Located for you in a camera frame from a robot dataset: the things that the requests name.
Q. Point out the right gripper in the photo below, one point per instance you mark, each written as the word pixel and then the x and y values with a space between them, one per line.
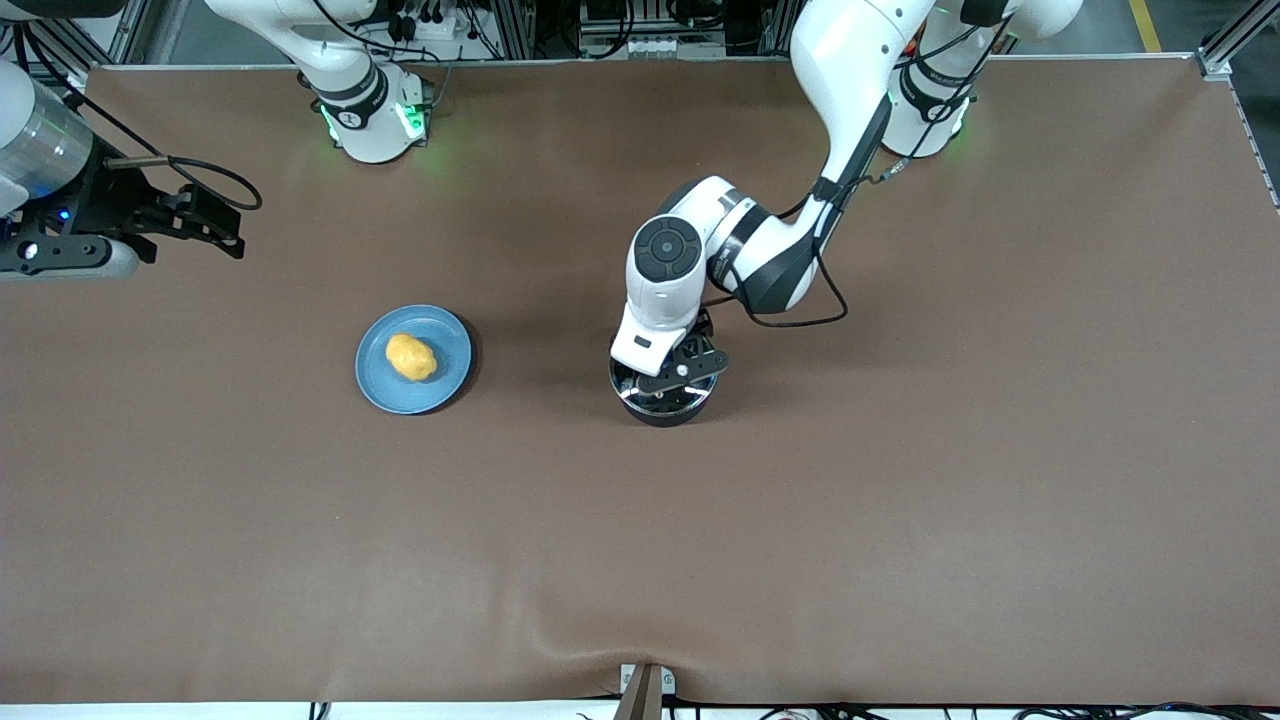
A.
pixel 102 203

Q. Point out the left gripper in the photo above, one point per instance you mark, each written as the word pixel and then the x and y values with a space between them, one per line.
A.
pixel 697 330

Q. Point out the glass lid with blue knob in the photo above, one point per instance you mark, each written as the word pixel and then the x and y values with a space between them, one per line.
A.
pixel 650 400

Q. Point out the yellow potato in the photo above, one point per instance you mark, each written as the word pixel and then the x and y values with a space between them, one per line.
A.
pixel 410 357

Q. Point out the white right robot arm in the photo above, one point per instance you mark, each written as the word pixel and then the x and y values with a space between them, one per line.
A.
pixel 360 100

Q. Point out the blue round plate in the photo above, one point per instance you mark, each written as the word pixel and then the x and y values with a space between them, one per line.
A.
pixel 440 390

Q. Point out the brown table cover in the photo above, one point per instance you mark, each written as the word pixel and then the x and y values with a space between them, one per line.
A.
pixel 900 500

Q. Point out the small white power strip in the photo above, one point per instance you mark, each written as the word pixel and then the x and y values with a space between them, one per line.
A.
pixel 648 45

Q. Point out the white power strip with plugs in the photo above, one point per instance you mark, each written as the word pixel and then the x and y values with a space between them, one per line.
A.
pixel 440 25

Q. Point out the aluminium frame profile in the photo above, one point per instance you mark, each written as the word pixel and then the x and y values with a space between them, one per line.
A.
pixel 1215 62
pixel 130 30

